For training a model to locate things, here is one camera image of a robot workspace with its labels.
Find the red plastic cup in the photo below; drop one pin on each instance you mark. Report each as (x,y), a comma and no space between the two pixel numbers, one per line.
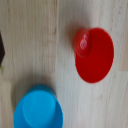
(96,60)

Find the blue plastic bowl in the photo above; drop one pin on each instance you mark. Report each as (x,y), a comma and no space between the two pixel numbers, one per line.
(38,110)

